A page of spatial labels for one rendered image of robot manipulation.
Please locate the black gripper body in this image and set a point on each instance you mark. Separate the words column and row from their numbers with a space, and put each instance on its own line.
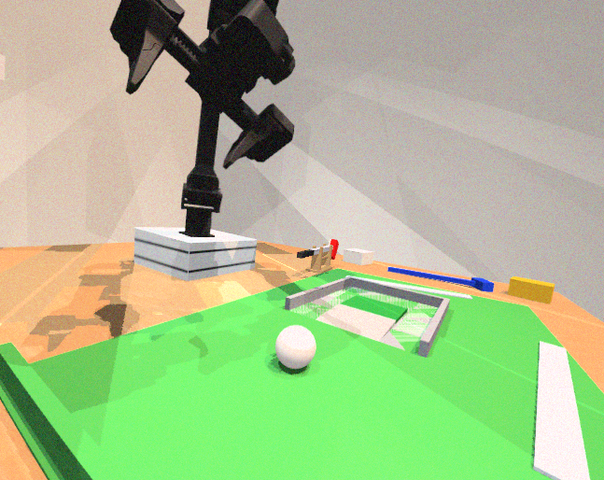
column 213, row 74

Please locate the blue putter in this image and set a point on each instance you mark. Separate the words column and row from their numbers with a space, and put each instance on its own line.
column 479, row 283

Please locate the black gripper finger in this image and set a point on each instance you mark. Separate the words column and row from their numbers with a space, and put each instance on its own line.
column 259, row 137
column 146, row 34

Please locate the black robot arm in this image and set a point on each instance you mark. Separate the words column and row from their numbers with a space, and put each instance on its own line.
column 249, row 31

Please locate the white golf ball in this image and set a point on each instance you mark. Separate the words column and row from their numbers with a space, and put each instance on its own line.
column 295, row 347

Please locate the yellow rectangular block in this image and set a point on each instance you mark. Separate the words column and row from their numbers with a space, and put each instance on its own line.
column 537, row 291

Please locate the red putter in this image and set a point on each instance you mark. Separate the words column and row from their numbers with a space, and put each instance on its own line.
column 314, row 251

